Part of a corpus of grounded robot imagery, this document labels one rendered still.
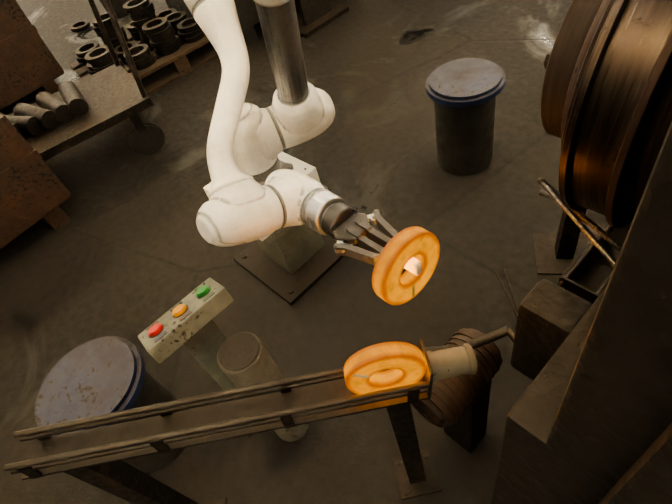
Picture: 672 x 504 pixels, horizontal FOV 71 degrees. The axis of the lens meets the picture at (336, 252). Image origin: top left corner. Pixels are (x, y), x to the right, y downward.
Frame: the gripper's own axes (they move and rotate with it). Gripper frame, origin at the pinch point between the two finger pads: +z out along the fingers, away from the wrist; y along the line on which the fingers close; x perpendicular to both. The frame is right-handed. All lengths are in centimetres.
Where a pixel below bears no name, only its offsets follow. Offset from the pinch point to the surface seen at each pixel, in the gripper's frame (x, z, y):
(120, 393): -38, -58, 61
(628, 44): 37.9, 24.8, -15.6
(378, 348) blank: -6.3, 5.6, 14.7
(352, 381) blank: -12.1, 3.6, 21.0
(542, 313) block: -5.6, 23.2, -7.9
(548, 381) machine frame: 1.3, 31.8, 5.6
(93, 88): -38, -270, -12
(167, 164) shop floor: -73, -211, -14
